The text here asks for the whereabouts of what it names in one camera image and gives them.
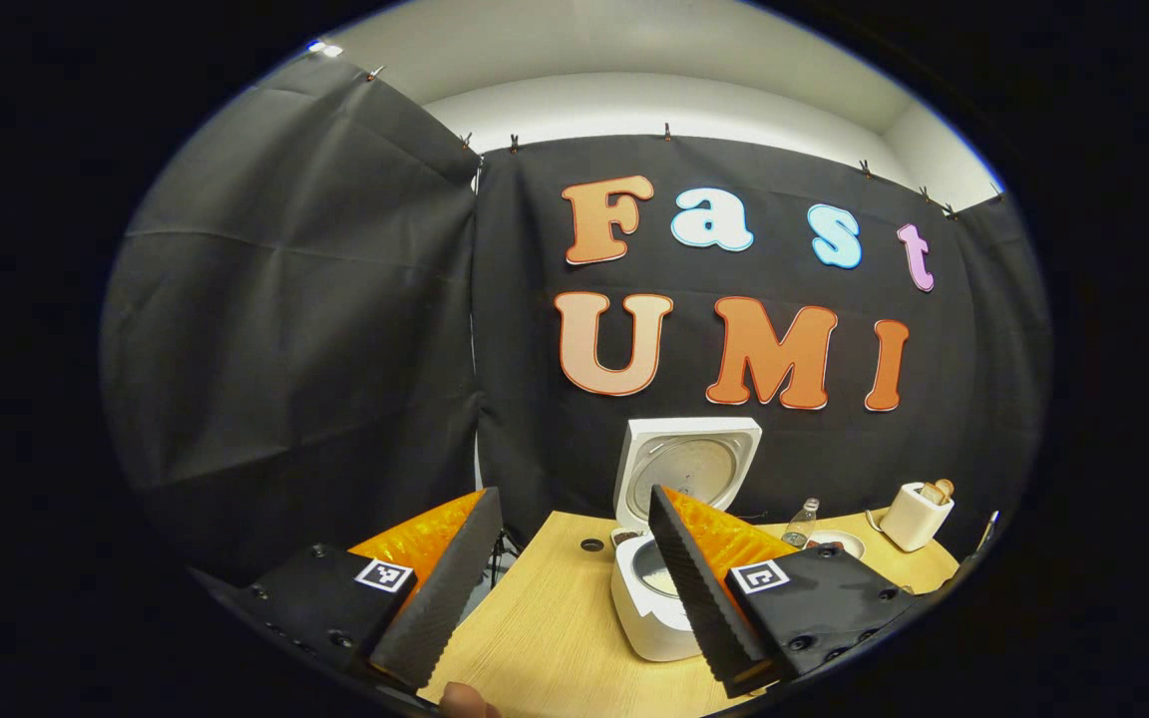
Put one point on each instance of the white rice cooker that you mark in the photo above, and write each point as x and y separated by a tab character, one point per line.
694	459

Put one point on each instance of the white rice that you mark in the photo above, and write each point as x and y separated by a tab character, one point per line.
664	580

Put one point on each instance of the black backdrop cloth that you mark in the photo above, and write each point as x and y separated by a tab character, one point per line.
335	349

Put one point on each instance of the clear plastic water bottle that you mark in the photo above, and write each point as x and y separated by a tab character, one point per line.
800	524

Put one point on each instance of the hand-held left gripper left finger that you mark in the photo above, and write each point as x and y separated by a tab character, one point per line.
455	588

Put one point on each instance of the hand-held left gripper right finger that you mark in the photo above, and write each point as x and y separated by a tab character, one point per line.
699	598

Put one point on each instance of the white oval plate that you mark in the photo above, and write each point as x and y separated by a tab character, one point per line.
852	543

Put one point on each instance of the white toaster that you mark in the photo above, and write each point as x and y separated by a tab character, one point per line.
909	524

